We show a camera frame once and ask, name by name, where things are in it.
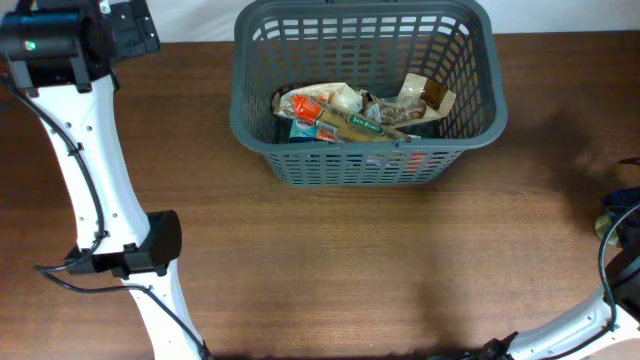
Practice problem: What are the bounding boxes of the blue tissue multipack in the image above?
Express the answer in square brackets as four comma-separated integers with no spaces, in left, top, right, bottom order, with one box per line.
[289,120,340,143]

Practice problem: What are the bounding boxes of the beige food bag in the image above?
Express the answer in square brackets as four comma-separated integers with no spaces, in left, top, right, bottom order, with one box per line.
[272,82,363,119]

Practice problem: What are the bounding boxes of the brown clear snack bag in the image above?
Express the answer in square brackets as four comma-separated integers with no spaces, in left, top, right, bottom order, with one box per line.
[360,73,456,129]

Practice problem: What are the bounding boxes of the red spaghetti packet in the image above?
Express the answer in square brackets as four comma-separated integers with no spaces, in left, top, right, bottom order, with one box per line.
[293,95,411,142]

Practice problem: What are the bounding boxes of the green lid spice jar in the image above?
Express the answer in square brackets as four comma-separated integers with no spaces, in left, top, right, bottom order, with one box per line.
[594,213,612,240]

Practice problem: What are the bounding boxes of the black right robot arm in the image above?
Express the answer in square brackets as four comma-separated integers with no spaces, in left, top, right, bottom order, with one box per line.
[467,187,639,360]

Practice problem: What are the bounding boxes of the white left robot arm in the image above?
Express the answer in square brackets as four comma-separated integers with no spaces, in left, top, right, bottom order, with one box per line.
[1,0,210,359]

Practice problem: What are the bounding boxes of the grey plastic slotted basket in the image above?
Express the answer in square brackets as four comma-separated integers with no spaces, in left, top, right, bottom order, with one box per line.
[230,0,508,187]

